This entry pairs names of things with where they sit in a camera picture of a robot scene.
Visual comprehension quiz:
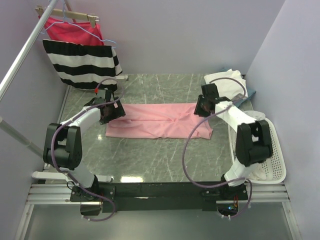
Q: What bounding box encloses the black white striped garment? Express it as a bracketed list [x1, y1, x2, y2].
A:
[42, 39, 123, 92]

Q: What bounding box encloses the black base beam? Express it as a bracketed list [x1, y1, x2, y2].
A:
[70, 182, 249, 213]

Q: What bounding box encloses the folded white t shirt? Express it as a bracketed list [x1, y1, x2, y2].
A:
[204, 69, 249, 100]

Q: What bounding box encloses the blue wire hanger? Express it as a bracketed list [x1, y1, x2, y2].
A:
[44, 0, 117, 48]

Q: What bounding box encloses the metal clothes rack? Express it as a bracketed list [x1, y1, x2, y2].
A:
[0, 0, 130, 186]

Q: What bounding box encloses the folded blue t shirt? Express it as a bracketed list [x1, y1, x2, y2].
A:
[215, 67, 257, 108]

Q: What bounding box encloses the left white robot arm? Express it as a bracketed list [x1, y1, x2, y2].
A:
[43, 88, 126, 201]

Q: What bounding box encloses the wooden clip hanger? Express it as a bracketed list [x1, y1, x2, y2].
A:
[34, 5, 101, 28]

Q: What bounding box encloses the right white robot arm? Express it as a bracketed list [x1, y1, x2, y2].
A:
[194, 83, 273, 200]

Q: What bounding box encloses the red hanging garment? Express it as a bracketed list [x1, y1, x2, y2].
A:
[44, 17, 105, 46]

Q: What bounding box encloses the pink t shirt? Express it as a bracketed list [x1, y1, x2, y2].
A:
[105, 103, 203, 139]

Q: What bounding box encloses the white laundry basket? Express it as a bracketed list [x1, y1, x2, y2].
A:
[225, 118, 287, 186]

